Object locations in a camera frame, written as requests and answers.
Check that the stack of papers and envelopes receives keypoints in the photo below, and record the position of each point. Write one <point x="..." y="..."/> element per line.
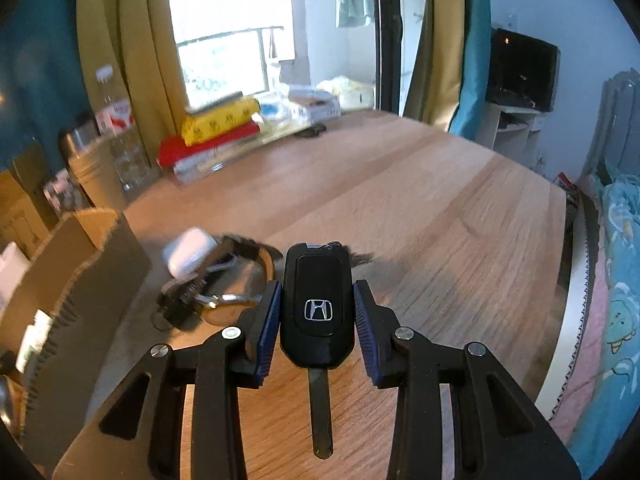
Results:
<point x="225" y="165"/>

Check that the red book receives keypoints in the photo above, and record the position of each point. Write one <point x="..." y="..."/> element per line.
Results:
<point x="215" y="145"/>

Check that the glass jar with pink print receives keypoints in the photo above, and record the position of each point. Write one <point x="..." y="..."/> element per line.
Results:
<point x="62" y="192"/>

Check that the white television stand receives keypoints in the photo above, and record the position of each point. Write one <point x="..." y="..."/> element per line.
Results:
<point x="505" y="130"/>

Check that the pale yellow cloth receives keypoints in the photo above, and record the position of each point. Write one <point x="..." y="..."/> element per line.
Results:
<point x="345" y="83"/>

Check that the blue cartoon print blanket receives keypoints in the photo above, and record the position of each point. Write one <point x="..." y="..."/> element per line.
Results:
<point x="615" y="310"/>

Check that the black television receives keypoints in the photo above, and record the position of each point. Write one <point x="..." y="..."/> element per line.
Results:
<point x="522" y="70"/>

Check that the grey bed headboard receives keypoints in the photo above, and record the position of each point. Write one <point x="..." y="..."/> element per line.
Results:
<point x="615" y="120"/>

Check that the steel thermos flask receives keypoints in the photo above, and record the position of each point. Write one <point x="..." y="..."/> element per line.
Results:
<point x="77" y="137"/>

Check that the clear plastic water bottle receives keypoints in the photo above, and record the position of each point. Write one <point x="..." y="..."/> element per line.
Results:
<point x="120" y="130"/>

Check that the white bed frame edge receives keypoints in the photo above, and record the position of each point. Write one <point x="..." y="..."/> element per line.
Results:
<point x="570" y="310"/>

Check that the black car key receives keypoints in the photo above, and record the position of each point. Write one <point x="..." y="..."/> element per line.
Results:
<point x="317" y="310"/>

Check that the white earbuds case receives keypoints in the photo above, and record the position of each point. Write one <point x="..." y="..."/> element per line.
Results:
<point x="187" y="255"/>

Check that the teal curtain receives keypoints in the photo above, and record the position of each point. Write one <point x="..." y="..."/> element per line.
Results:
<point x="475" y="60"/>

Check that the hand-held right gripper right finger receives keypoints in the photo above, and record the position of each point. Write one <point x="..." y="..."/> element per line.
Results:
<point x="367" y="330"/>

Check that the white storage box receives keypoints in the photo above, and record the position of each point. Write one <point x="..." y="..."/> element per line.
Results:
<point x="357" y="99"/>

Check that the yellow curtain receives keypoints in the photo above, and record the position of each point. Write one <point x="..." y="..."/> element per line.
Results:
<point x="435" y="50"/>
<point x="135" y="50"/>

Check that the black sliding door frame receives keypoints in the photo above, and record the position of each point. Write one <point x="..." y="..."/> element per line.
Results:
<point x="389" y="35"/>

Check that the brown cardboard box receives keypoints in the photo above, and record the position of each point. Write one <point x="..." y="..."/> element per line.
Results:
<point x="100" y="280"/>

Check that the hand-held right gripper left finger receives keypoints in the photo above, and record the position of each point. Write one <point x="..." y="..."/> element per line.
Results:
<point x="270" y="330"/>

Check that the brown lamp packaging box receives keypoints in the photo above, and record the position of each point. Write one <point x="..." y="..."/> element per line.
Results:
<point x="25" y="210"/>

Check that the stack of paper cups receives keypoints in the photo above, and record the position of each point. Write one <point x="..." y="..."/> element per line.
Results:
<point x="95" y="180"/>

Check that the yellow packet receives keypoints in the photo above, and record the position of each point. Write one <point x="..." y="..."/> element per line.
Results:
<point x="220" y="122"/>

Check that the blue and white packet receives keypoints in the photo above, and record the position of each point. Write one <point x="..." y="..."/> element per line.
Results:
<point x="274" y="112"/>

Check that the black scissors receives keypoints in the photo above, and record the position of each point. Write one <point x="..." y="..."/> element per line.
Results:
<point x="311" y="131"/>

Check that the white cartons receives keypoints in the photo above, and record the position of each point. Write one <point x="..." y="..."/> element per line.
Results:
<point x="312" y="105"/>

